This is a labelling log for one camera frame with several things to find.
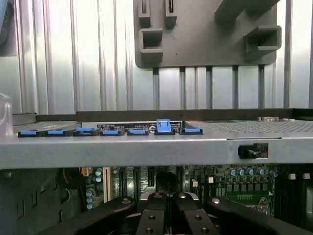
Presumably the green motherboard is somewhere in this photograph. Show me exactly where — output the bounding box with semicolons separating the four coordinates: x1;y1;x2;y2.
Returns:
78;165;313;221

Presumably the white expansion slot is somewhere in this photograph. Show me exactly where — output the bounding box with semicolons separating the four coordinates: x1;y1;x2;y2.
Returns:
103;167;110;203

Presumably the open black PC case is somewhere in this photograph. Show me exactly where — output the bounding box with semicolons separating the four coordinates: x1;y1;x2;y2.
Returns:
0;94;313;235

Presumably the grey parts rack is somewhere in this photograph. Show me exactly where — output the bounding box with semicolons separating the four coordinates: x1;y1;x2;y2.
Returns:
133;0;282;71

